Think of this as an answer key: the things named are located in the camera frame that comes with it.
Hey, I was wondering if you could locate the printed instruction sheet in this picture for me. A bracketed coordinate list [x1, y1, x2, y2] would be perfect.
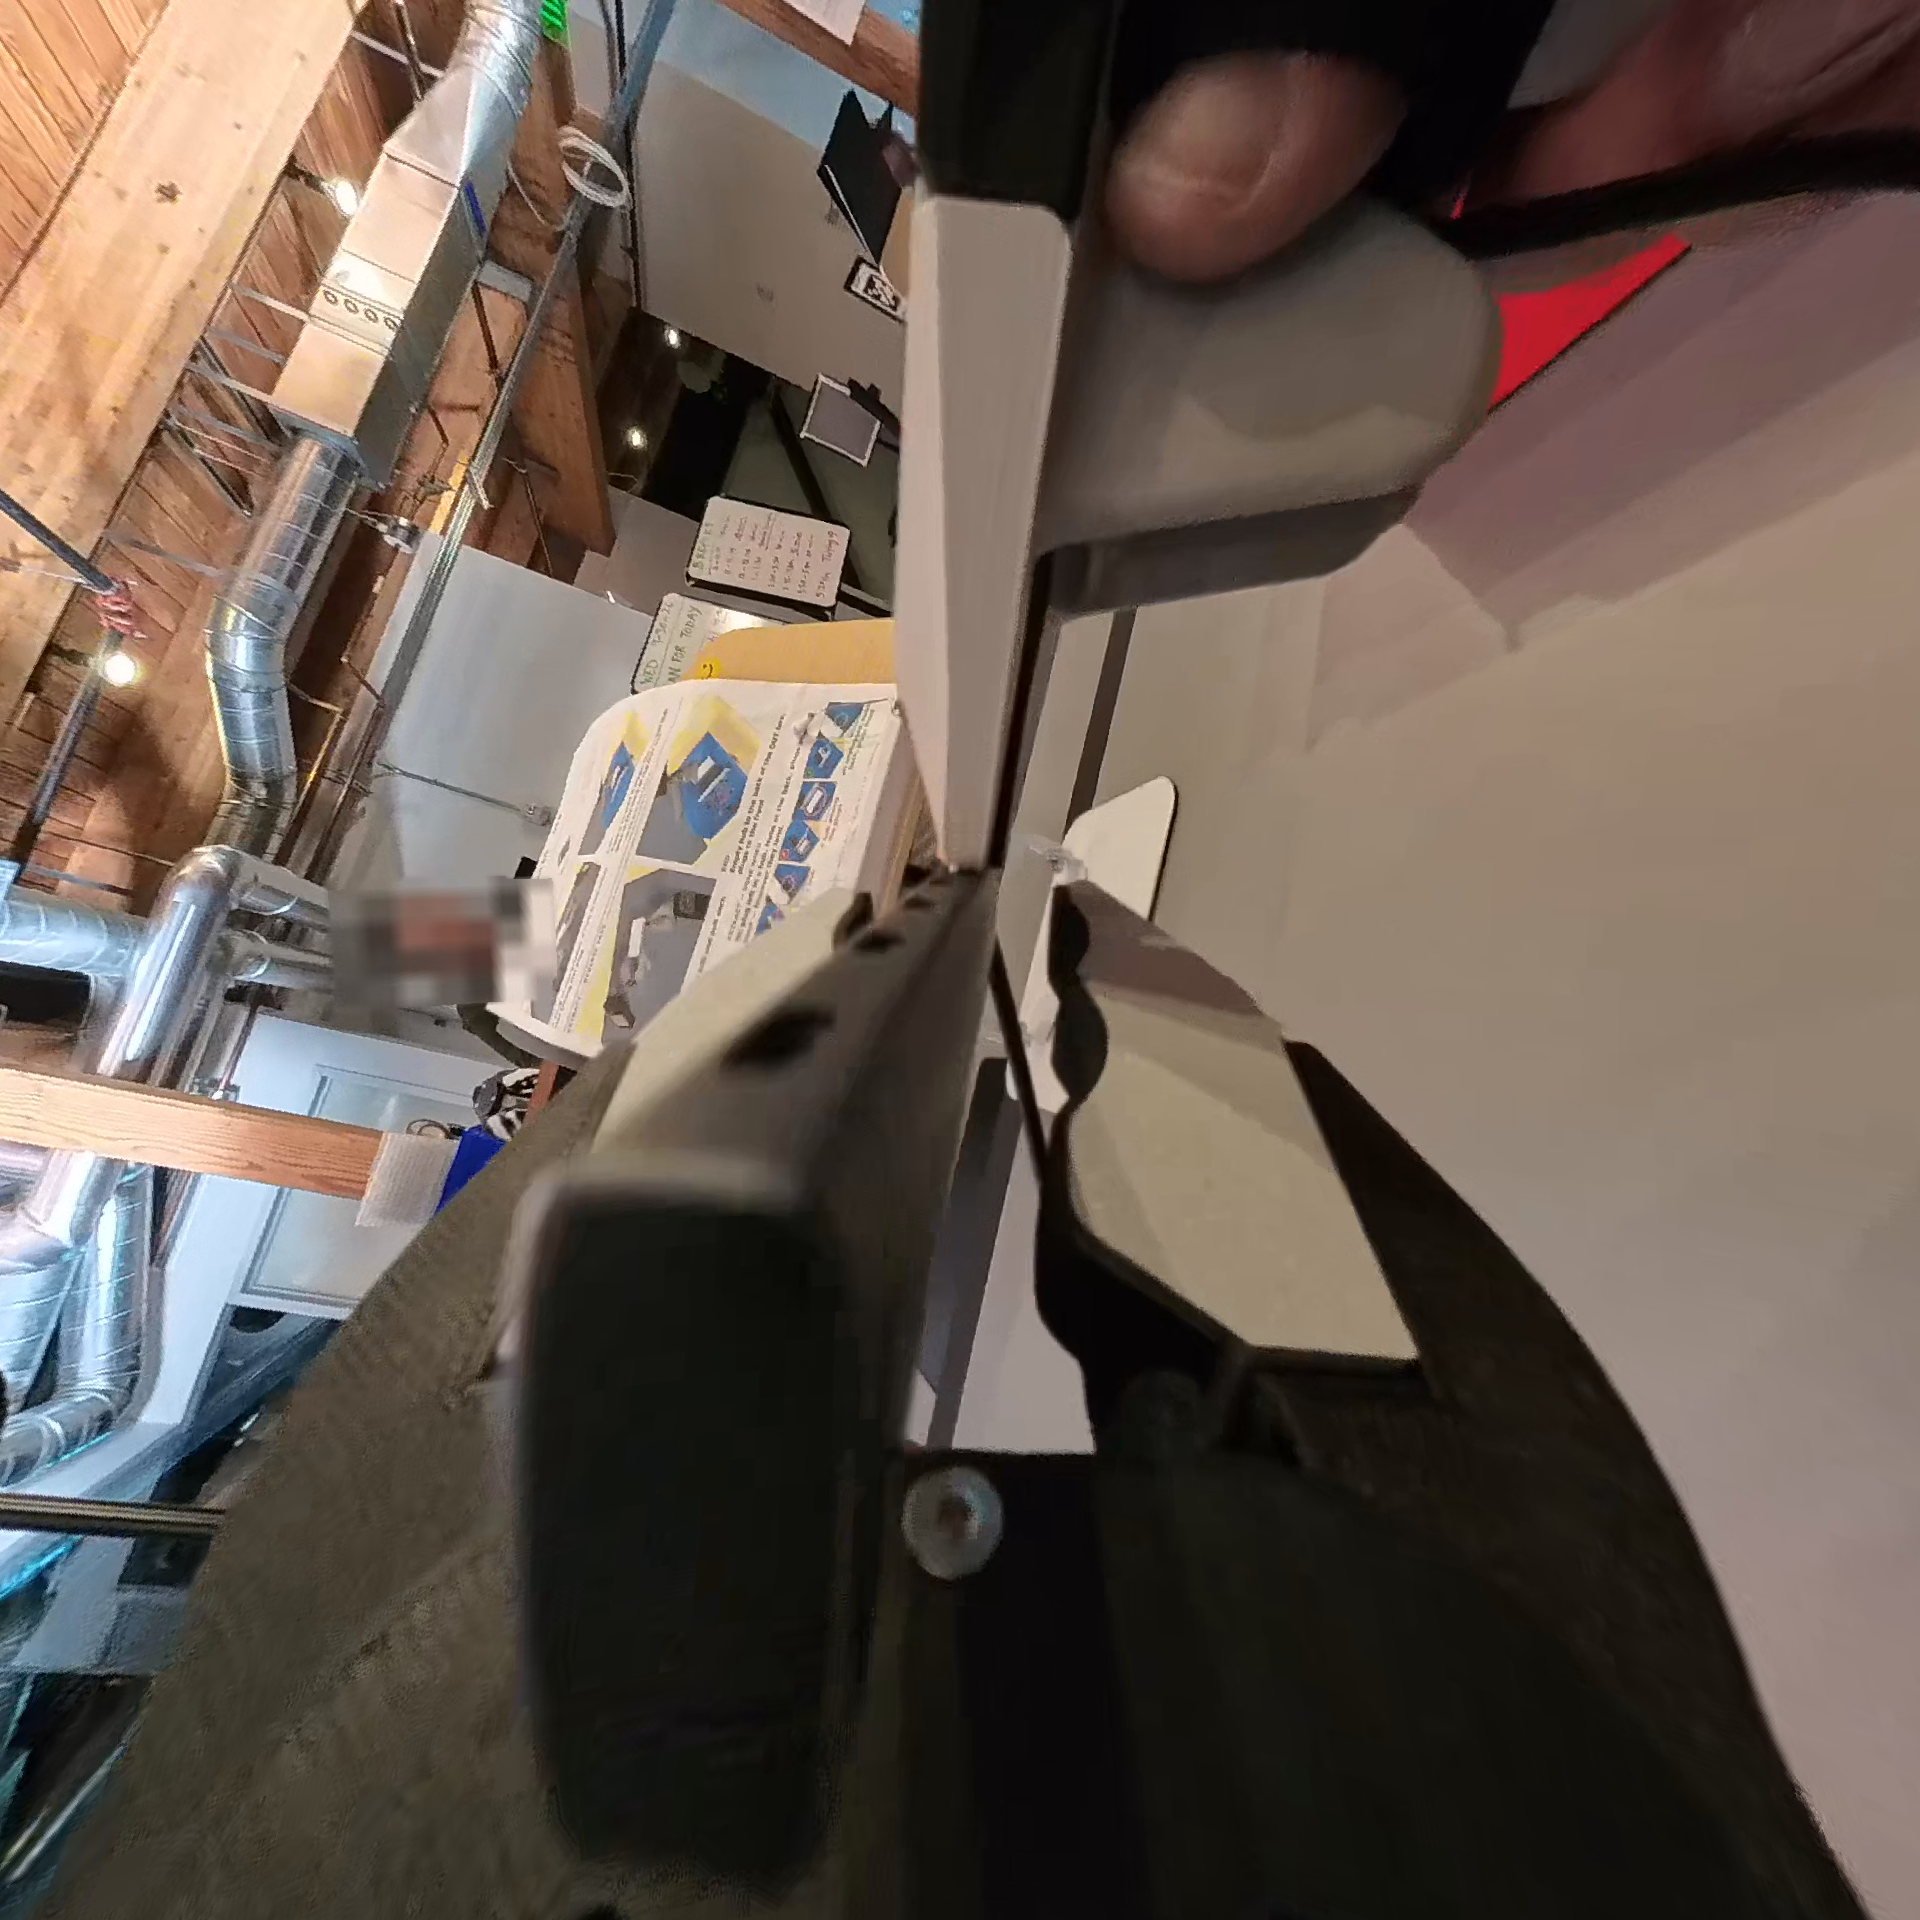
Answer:
[528, 679, 905, 1055]

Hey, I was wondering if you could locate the whiteboard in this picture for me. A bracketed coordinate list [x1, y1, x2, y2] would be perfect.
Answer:
[681, 491, 856, 613]

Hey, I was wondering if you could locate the white and blue box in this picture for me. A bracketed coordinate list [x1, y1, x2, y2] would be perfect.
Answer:
[357, 1126, 509, 1229]

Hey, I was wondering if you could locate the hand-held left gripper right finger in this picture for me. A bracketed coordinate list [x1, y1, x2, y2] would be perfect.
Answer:
[1032, 883, 1421, 1450]

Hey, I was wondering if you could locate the brown wooden desk frame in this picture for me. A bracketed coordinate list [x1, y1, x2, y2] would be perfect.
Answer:
[0, 1067, 389, 1202]

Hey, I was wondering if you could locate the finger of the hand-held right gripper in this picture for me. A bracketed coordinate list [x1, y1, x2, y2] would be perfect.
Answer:
[1032, 194, 1505, 619]
[890, 192, 1080, 876]

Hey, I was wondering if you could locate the red plastic bin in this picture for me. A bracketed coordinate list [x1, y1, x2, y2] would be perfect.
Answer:
[1482, 229, 1693, 412]

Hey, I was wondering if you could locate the instruction sheet on stand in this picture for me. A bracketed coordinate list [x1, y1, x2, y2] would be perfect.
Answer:
[497, 619, 1182, 1059]

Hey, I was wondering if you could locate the dark grey usb hub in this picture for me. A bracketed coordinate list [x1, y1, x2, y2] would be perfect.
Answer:
[508, 870, 1004, 1884]

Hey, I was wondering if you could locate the metal ventilation duct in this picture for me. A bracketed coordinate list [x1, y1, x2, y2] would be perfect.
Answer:
[209, 0, 544, 848]

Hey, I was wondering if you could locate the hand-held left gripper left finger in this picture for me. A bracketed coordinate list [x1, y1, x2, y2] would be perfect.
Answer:
[502, 886, 883, 1359]

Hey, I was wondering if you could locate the orange-plug usb-c cable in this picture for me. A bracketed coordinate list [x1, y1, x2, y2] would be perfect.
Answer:
[979, 877, 1058, 1202]

